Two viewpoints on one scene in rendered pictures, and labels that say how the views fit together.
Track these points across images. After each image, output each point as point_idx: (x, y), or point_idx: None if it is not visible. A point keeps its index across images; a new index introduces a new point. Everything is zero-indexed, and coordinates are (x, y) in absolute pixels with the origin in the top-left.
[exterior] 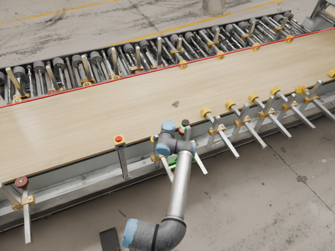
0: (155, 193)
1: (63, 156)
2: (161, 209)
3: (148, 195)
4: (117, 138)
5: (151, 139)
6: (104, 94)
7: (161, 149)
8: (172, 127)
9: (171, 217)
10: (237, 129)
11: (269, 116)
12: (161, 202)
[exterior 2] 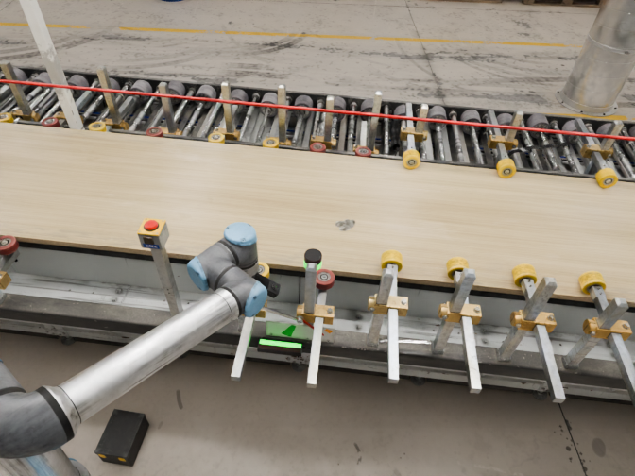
0: (259, 394)
1: (90, 232)
2: (250, 431)
3: (244, 392)
4: (147, 224)
5: None
6: (231, 161)
7: (191, 269)
8: (243, 238)
9: (47, 390)
10: (443, 326)
11: (536, 331)
12: (258, 417)
